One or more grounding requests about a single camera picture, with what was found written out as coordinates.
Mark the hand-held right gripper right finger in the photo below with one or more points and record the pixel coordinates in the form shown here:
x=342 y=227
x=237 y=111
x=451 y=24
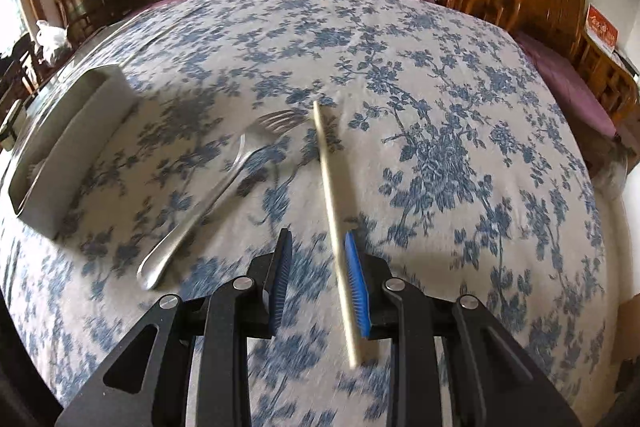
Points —
x=357 y=282

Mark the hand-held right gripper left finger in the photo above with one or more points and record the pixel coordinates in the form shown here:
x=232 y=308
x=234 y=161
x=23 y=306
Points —
x=280 y=279

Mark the cream chopstick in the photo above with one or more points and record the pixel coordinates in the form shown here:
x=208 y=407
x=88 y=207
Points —
x=330 y=197

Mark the metal fork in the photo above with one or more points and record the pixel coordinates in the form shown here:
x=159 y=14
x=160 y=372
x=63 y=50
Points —
x=167 y=254

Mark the white rectangular utensil container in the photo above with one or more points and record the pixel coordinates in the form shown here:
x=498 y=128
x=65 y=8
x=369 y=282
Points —
x=80 y=142

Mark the blue floral cloth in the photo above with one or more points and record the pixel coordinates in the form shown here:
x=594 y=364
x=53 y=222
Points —
x=425 y=107

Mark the white fluffy cloth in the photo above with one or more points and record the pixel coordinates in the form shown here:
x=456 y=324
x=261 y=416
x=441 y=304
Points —
x=612 y=172

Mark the purple seat cushion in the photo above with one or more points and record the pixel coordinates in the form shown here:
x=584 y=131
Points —
x=570 y=77

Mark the white plastic bag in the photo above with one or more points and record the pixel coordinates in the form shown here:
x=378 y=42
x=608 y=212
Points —
x=50 y=39

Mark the dark wooden chair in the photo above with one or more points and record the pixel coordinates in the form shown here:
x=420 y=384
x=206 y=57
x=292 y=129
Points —
x=75 y=14

